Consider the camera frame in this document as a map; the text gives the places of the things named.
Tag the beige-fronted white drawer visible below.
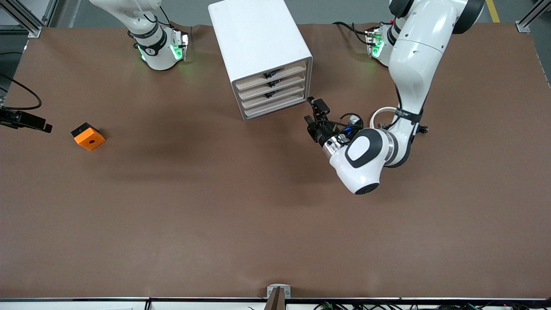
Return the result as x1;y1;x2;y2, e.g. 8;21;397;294
235;60;308;91
237;72;308;102
242;93;310;120
239;83;309;111

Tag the white drawer cabinet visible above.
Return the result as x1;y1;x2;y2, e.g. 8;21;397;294
208;0;313;121

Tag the white curved plastic part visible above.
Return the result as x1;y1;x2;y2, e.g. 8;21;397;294
369;106;396;129

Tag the orange and black box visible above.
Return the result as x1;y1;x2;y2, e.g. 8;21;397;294
71;122;106;151

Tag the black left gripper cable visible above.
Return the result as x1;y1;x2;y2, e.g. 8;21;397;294
321;113;364;135

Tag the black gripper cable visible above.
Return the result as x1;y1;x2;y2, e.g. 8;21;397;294
0;74;43;111
321;113;364;135

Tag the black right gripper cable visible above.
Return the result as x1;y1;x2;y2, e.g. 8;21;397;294
0;74;43;111

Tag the black base cable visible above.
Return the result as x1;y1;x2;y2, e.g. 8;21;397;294
332;21;371;46

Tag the aluminium frame profile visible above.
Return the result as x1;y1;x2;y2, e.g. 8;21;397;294
0;0;43;38
515;0;551;34

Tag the grey metal bracket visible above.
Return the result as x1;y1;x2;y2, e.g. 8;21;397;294
267;284;291;299

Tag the brown post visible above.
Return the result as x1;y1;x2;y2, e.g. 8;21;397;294
264;288;287;310

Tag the cable bundle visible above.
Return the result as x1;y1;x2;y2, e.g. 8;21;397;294
314;301;551;310

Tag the white table edge rail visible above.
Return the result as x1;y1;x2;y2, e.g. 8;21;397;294
0;297;551;310

